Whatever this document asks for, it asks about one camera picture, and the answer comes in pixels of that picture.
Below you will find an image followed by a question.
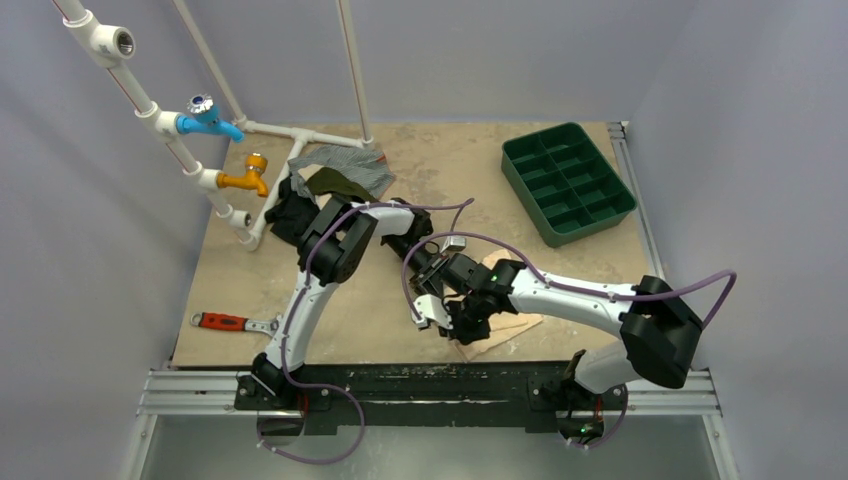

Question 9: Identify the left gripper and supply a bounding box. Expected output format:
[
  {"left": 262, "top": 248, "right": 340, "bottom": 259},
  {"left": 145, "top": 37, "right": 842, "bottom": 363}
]
[{"left": 383, "top": 234, "right": 447, "bottom": 301}]

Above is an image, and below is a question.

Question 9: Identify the beige underwear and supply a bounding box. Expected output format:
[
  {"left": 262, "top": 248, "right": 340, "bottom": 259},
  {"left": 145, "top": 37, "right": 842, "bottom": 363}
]
[{"left": 440, "top": 249, "right": 542, "bottom": 361}]

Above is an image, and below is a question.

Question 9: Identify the striped grey underwear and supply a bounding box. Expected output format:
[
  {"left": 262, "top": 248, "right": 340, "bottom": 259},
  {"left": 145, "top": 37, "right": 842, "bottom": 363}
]
[{"left": 287, "top": 145, "right": 396, "bottom": 200}]

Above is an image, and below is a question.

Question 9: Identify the dark green underwear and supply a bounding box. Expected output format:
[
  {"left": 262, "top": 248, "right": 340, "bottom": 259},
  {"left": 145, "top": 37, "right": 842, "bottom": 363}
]
[{"left": 306, "top": 167, "right": 377, "bottom": 202}]

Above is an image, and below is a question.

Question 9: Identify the black underwear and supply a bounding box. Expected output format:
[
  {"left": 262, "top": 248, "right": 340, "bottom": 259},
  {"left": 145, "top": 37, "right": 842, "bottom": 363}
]
[{"left": 264, "top": 179, "right": 320, "bottom": 247}]

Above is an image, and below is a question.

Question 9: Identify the green compartment tray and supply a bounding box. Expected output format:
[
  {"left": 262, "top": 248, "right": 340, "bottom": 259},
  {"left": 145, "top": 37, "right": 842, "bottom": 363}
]
[{"left": 501, "top": 122, "right": 638, "bottom": 248}]

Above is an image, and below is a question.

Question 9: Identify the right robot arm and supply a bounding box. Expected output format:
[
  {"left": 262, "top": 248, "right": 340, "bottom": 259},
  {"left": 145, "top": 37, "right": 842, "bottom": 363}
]
[{"left": 411, "top": 255, "right": 705, "bottom": 407}]

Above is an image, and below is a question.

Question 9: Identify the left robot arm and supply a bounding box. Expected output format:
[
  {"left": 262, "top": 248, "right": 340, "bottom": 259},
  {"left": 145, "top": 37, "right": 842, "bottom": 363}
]
[{"left": 250, "top": 194, "right": 440, "bottom": 409}]

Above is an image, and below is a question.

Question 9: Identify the orange tap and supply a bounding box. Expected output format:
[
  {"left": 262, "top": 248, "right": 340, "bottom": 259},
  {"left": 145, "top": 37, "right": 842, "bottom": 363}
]
[{"left": 215, "top": 153, "right": 270, "bottom": 198}]

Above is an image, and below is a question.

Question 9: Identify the blue tap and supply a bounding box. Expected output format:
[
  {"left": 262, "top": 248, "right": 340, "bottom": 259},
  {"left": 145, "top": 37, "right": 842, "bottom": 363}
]
[{"left": 176, "top": 94, "right": 245, "bottom": 143}]

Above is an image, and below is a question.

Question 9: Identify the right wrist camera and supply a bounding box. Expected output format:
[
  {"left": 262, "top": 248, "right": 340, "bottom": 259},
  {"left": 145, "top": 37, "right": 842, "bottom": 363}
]
[{"left": 411, "top": 294, "right": 453, "bottom": 331}]

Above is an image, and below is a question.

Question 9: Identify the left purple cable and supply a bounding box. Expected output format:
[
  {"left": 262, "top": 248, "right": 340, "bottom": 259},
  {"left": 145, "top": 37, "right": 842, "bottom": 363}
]
[{"left": 254, "top": 197, "right": 476, "bottom": 465}]

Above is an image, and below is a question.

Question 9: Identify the purple cable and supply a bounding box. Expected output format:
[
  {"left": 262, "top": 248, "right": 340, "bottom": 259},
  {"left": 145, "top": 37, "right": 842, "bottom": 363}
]
[
  {"left": 401, "top": 231, "right": 738, "bottom": 333},
  {"left": 254, "top": 197, "right": 476, "bottom": 465}
]

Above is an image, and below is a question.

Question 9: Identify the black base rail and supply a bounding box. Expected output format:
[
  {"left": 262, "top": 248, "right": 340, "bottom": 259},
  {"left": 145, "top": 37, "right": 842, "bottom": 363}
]
[{"left": 234, "top": 361, "right": 624, "bottom": 439}]

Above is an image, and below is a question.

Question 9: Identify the adjustable wrench red handle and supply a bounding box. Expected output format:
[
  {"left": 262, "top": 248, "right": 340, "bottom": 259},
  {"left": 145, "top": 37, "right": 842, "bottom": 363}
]
[{"left": 190, "top": 312, "right": 279, "bottom": 336}]

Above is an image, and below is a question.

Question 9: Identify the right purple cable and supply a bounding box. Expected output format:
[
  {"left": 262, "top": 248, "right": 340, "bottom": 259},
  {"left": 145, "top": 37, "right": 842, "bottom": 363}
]
[{"left": 401, "top": 231, "right": 738, "bottom": 333}]

